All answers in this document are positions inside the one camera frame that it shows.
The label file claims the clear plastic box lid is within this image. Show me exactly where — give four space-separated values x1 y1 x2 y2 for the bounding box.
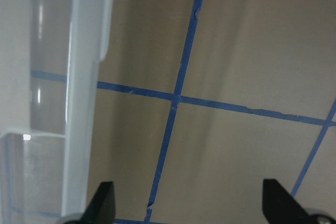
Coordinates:
1 0 113 223

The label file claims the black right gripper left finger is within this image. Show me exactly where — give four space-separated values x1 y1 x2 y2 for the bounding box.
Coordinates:
81 181 116 224

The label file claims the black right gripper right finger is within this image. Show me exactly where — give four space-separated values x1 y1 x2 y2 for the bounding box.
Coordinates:
262 179 310 224

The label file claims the clear plastic storage box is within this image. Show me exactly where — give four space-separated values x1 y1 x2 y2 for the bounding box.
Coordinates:
1 129 65 223

